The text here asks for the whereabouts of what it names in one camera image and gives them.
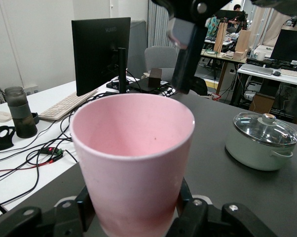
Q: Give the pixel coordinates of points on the gray partition panel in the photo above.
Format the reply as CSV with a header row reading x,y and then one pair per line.
x,y
138,44

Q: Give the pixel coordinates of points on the glass lid with beige knob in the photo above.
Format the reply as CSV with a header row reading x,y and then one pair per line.
x,y
257,130

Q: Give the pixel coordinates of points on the white keyboard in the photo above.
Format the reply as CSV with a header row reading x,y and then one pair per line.
x,y
255,69

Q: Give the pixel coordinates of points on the pink plastic cup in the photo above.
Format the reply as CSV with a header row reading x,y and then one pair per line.
x,y
133,172

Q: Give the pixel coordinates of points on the black face mask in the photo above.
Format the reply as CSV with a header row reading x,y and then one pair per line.
x,y
0,143

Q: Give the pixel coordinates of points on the black computer monitor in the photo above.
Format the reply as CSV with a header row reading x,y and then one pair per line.
x,y
289,47

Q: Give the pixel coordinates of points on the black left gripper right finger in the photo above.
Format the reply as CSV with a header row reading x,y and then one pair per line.
x,y
212,222

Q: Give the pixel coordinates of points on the person with dark hair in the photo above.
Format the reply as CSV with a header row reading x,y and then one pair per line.
x,y
236,7

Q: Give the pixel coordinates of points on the small adapter with red LED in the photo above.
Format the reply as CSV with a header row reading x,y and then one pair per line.
x,y
52,151

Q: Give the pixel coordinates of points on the tall wooden stand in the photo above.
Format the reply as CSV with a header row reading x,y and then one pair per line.
x,y
220,37

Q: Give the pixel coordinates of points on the white office desk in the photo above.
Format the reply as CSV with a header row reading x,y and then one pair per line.
x,y
52,130

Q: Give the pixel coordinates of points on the white desk with dark legs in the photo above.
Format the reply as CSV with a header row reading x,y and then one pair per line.
x,y
269,76

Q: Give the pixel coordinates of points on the gray office chair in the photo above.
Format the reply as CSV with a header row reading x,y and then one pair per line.
x,y
160,56

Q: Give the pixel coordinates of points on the white mug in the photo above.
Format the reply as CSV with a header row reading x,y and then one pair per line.
x,y
261,56

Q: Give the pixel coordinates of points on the dark smoky drinking bottle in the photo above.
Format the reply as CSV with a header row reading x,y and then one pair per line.
x,y
21,113

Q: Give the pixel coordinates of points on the black computer mouse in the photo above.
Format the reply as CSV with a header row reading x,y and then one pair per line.
x,y
276,73

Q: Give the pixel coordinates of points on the brown cube box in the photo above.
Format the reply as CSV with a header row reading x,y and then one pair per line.
x,y
154,76

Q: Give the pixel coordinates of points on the black flat device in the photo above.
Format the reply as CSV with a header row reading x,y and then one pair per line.
x,y
143,85

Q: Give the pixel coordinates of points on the beige keyboard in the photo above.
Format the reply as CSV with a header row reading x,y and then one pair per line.
x,y
64,106

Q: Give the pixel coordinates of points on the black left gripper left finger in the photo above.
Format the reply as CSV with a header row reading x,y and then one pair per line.
x,y
40,222

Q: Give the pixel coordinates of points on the black Huawei monitor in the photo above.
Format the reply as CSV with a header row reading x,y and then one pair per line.
x,y
96,54

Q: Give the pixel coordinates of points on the pale green cooking pot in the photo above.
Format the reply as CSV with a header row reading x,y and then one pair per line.
x,y
249,155

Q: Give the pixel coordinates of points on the light wooden block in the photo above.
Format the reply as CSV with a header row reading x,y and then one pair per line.
x,y
242,44

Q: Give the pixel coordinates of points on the cardboard box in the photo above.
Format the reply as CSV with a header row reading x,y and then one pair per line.
x,y
260,103

